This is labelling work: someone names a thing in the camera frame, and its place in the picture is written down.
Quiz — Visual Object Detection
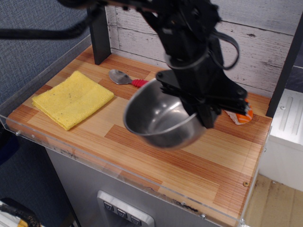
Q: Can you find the red handled metal spoon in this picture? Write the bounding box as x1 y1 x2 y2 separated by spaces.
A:
108 70 149 87

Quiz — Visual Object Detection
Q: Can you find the black left frame post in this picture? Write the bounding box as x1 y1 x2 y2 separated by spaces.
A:
87 5 111 65

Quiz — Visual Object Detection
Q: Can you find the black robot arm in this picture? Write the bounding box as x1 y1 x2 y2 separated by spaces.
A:
62 0 251 128

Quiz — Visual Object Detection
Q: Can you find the silver metal bowl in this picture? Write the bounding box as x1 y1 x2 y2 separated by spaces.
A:
124 79 206 150

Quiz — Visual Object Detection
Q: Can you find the yellow folded cloth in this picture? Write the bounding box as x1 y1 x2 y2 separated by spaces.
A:
32 71 114 131

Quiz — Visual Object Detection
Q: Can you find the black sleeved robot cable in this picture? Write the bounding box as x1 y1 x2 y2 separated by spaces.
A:
0 7 100 41

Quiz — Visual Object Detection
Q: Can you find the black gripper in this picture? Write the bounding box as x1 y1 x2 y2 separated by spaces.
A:
156 55 249 129

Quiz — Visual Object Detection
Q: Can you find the salmon nigiri sushi toy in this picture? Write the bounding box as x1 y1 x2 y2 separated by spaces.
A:
225 99 253 125

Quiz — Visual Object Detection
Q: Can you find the black right frame post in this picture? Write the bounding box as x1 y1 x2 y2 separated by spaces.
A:
266 15 303 118

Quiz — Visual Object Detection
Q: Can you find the yellow object bottom left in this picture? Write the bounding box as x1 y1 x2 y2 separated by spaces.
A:
17 219 28 227

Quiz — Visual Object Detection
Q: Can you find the black frame post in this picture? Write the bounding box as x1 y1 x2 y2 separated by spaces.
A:
87 5 111 65
266 15 303 118

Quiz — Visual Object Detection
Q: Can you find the silver toy fridge cabinet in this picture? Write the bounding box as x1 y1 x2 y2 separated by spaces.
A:
47 149 238 227

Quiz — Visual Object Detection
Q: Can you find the grey dispenser button panel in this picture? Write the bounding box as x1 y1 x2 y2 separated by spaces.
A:
97 191 155 227

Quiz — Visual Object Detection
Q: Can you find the white aluminium side block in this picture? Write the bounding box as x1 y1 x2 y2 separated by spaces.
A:
259 89 303 191

